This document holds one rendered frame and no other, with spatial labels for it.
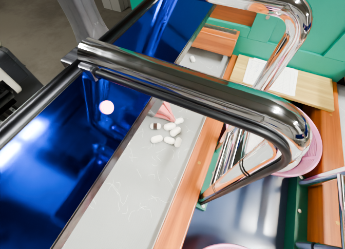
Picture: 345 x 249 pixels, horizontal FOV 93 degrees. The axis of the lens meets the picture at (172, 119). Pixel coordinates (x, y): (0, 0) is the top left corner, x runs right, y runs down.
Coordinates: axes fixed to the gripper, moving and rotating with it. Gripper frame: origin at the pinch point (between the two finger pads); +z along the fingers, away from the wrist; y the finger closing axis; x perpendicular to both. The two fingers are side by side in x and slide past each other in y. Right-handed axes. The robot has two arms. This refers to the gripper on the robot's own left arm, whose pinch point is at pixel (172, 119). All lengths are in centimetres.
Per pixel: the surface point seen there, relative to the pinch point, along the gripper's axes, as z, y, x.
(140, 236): 6.1, -29.9, -2.2
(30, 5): -181, 131, 247
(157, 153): 1.7, -11.0, 1.5
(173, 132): 1.9, -3.8, -1.2
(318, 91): 30.1, 29.9, -26.2
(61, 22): -122, 116, 199
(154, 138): -1.4, -8.0, 1.4
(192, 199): 10.5, -18.3, -8.9
